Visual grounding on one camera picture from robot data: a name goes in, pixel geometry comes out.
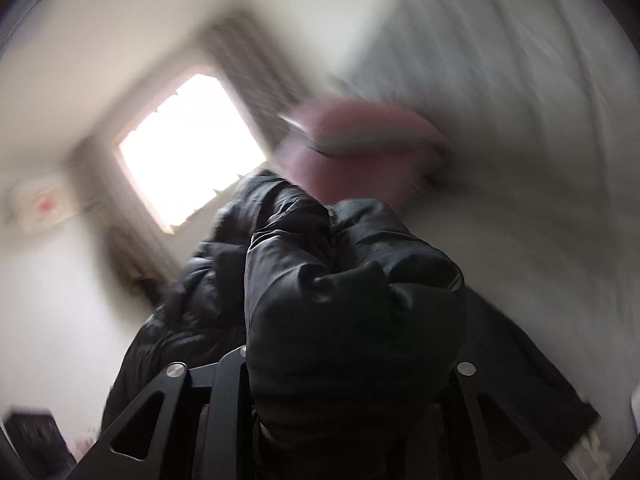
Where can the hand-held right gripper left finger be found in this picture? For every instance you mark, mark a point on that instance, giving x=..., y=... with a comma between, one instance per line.
x=150, y=400

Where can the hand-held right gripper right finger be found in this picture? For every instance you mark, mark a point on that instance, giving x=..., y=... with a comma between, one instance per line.
x=505, y=410

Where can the black puffer jacket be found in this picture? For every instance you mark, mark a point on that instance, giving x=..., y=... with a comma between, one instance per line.
x=340, y=310

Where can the hanging clothes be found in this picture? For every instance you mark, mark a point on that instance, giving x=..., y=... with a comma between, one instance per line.
x=142, y=275

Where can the dark folded garment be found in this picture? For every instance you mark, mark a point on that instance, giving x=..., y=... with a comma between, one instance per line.
x=530, y=380

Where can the dark box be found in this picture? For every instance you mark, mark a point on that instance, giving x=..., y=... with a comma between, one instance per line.
x=30, y=437

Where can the grey patterned curtain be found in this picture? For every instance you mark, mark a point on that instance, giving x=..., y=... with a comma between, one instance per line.
x=105, y=185
x=255, y=70

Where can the window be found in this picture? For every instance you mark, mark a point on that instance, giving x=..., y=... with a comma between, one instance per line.
x=190, y=150

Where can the pink and grey pillow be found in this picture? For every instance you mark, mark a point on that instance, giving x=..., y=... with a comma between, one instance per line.
x=370, y=120

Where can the grey quilted headboard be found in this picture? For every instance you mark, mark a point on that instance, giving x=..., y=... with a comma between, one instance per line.
x=500, y=60

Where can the wall picture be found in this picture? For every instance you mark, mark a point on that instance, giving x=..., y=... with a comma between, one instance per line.
x=40, y=205

